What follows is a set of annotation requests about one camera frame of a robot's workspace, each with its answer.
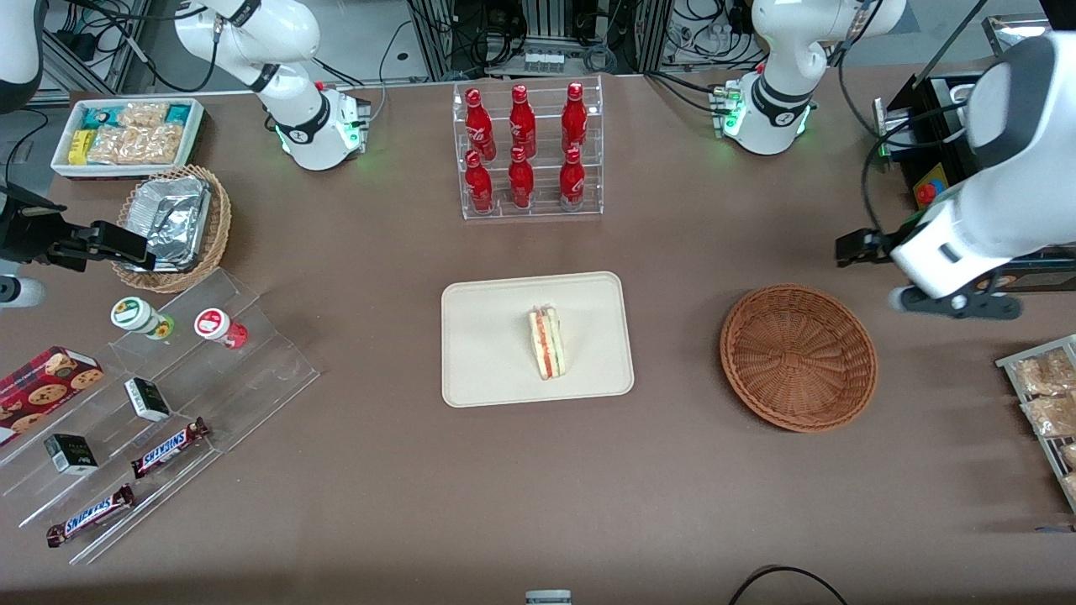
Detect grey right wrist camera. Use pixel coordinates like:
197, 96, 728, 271
0, 276, 47, 309

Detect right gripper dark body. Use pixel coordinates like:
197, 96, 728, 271
0, 189, 68, 263

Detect clear acrylic stepped stand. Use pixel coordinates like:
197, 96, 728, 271
0, 267, 320, 566

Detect round brown wicker basket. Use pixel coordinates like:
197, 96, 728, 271
720, 284, 879, 434

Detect aluminium frame rack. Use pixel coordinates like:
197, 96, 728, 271
408, 0, 673, 81

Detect small black box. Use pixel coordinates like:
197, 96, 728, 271
124, 377, 171, 422
44, 434, 99, 476

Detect black food warmer cabinet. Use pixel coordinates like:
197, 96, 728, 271
893, 13, 1076, 295

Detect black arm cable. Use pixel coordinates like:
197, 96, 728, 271
860, 99, 969, 240

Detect red cookie box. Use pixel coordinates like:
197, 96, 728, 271
0, 346, 105, 446

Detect red soda bottle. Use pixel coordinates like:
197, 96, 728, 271
562, 82, 588, 156
559, 147, 586, 211
508, 146, 535, 209
465, 150, 495, 213
465, 87, 497, 160
509, 84, 537, 159

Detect light wicker basket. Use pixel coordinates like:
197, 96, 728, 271
112, 164, 232, 293

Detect red lid cup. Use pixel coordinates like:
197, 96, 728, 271
194, 308, 249, 350

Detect grey wire tray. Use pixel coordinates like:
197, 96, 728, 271
996, 334, 1076, 513

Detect clear acrylic bottle rack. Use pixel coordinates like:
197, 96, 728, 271
452, 74, 604, 221

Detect silver box with green light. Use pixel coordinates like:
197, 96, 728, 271
873, 97, 913, 160

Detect clear bag of snacks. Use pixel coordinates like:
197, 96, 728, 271
1021, 395, 1076, 438
1013, 349, 1076, 396

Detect clear cracker bag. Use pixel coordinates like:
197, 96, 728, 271
88, 124, 183, 166
118, 101, 171, 129

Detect black floor cable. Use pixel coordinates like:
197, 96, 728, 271
727, 565, 850, 605

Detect snickers chocolate bar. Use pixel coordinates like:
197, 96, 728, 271
46, 484, 135, 548
131, 418, 210, 480

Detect beige rectangular tray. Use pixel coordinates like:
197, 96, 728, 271
441, 271, 636, 409

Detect triangular sandwich wedge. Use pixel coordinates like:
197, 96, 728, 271
527, 305, 567, 381

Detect white plastic snack bin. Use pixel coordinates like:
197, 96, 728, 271
50, 97, 207, 182

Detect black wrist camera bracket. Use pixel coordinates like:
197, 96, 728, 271
908, 290, 1024, 322

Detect green lid cup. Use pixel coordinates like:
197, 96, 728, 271
110, 297, 176, 340

